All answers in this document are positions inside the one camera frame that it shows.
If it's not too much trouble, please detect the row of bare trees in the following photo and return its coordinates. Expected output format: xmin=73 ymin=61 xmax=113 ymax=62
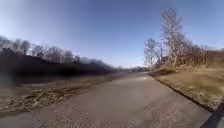
xmin=143 ymin=7 xmax=224 ymax=71

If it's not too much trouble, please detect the dry grass verge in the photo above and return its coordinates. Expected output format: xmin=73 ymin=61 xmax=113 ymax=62
xmin=148 ymin=65 xmax=224 ymax=113
xmin=0 ymin=71 xmax=129 ymax=118

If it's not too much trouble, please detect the dark wood of trees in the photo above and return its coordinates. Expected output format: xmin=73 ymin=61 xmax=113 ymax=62
xmin=0 ymin=35 xmax=151 ymax=85

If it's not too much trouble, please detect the grey asphalt path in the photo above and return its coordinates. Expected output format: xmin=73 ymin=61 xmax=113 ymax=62
xmin=0 ymin=71 xmax=214 ymax=128

